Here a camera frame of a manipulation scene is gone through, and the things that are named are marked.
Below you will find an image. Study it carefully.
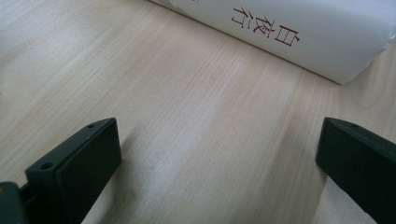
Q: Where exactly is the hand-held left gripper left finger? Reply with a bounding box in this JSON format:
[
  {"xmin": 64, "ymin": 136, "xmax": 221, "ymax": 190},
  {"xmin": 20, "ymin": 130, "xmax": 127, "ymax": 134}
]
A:
[{"xmin": 25, "ymin": 117, "xmax": 122, "ymax": 224}]

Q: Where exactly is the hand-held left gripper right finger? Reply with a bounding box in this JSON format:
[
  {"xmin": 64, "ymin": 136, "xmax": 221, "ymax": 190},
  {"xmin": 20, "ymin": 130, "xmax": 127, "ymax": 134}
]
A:
[{"xmin": 315, "ymin": 116, "xmax": 396, "ymax": 224}]

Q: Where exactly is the white book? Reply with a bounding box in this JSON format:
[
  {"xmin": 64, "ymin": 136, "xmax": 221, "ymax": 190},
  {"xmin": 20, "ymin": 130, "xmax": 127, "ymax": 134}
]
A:
[{"xmin": 148, "ymin": 0, "xmax": 396, "ymax": 85}]

